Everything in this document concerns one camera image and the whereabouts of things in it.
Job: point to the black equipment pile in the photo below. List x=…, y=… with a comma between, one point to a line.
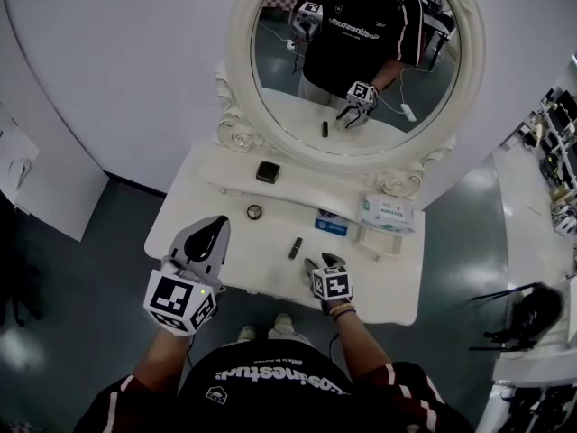
x=541, y=408

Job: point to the white ornate dressing table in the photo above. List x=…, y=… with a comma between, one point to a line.
x=266, y=264

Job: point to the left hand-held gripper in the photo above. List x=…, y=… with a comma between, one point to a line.
x=178, y=300

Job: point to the small white drawer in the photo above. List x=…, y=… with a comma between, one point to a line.
x=381, y=242

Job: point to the white green wet wipes pack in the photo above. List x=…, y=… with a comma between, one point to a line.
x=387, y=212

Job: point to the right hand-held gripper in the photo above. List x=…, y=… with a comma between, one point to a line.
x=332, y=284

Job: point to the person's left forearm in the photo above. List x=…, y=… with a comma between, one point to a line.
x=162, y=359

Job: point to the dark patterned small item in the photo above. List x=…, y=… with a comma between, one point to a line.
x=327, y=214

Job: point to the person's left shoe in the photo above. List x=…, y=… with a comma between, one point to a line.
x=246, y=334

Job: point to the small round black tin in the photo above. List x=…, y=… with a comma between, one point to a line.
x=254, y=211

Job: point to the person's black and maroon shirt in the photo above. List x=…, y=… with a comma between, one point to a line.
x=270, y=390

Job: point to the black backpack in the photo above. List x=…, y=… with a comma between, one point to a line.
x=538, y=309

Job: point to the blue and white card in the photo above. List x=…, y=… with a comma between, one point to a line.
x=331, y=227

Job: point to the oval mirror white carved frame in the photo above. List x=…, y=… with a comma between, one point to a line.
x=239, y=61

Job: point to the person's right trouser leg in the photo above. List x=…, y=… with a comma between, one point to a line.
x=288, y=337

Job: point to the person's shoe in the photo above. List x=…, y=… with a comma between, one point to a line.
x=283, y=321
x=246, y=334

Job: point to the person's right shoe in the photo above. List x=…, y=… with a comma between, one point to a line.
x=283, y=321

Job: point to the white shelf unit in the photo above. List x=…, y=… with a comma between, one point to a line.
x=67, y=187

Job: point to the person's right forearm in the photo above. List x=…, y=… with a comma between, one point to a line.
x=360, y=345

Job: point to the row of desks with monitors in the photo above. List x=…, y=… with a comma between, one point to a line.
x=559, y=151

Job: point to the person's wrist bands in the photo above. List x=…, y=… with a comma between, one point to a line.
x=342, y=309

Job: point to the dark lipstick tube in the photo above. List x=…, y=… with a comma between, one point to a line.
x=295, y=247

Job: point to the black square compact case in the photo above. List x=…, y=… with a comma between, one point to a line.
x=268, y=172

